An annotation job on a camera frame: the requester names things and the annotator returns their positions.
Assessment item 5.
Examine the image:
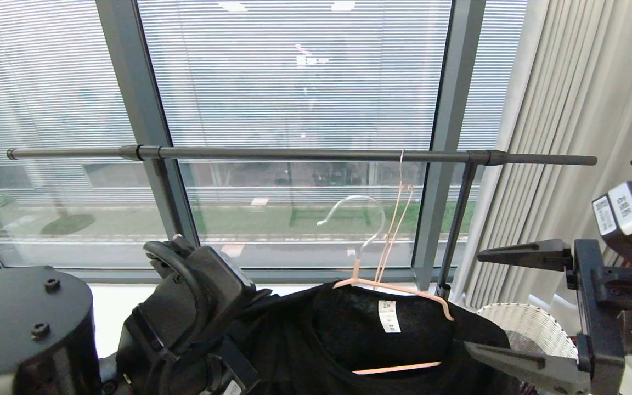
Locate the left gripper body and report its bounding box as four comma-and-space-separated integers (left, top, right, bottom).
154, 334, 265, 395

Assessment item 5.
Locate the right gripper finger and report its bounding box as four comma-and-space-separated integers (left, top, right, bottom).
464, 340, 591, 395
477, 239, 574, 273

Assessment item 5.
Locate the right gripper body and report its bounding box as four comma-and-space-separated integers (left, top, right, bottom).
566, 239, 632, 395

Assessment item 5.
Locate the black t-shirt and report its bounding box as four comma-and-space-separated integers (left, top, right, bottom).
227, 281, 514, 395

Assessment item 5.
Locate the pink clothes hanger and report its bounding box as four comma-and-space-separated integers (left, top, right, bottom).
316, 195, 455, 376
374, 149, 415, 290

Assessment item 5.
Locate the white laundry basket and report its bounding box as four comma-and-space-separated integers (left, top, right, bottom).
475, 302, 580, 395

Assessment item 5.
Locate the black clothes rack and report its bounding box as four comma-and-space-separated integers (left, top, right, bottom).
7, 145, 598, 300

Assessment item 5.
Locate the window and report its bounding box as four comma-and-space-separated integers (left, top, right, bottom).
0, 0, 529, 284

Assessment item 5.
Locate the black cable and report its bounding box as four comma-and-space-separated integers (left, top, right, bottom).
143, 240, 211, 357

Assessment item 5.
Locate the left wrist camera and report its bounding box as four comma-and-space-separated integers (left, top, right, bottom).
116, 237, 258, 379

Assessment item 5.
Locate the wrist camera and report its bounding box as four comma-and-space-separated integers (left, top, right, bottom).
116, 237, 258, 379
592, 181, 632, 308

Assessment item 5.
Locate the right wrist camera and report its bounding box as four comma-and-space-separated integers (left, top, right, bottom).
592, 181, 632, 308

